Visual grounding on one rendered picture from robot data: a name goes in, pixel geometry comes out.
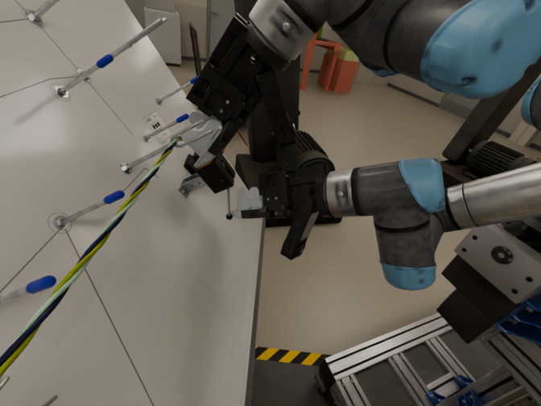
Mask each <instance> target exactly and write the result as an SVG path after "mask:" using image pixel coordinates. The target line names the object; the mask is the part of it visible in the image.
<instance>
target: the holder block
mask: <svg viewBox="0 0 541 406"><path fill-rule="evenodd" d="M221 162H223V163H224V165H225V167H224V166H223V164H222V163H221ZM226 169H227V170H226ZM196 173H197V174H198V175H199V176H200V177H201V179H202V180H203V181H204V182H205V183H206V184H207V185H208V186H209V187H210V188H211V190H212V191H213V192H214V193H215V194H216V193H219V192H221V191H223V190H226V189H228V188H231V187H233V184H234V179H233V178H235V171H234V170H233V168H232V167H231V166H230V164H229V162H228V161H227V160H226V158H225V157H224V156H223V155H222V154H221V152H220V153H219V154H218V156H216V157H215V158H214V159H213V161H212V163H211V164H209V165H206V166H204V167H202V168H200V169H199V168H197V169H196ZM221 180H223V181H221Z"/></svg>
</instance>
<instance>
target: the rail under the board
mask: <svg viewBox="0 0 541 406"><path fill-rule="evenodd" d="M265 226H266V218H265V217H263V218H262V233H261V242H260V250H259V258H258V274H257V283H256V292H255V301H254V317H253V325H252V334H251V343H250V359H249V367H248V376H247V385H246V401H245V406H251V396H252V387H253V376H254V356H255V347H256V336H257V326H258V306H259V297H260V286H261V276H262V257H263V247H264V236H265Z"/></svg>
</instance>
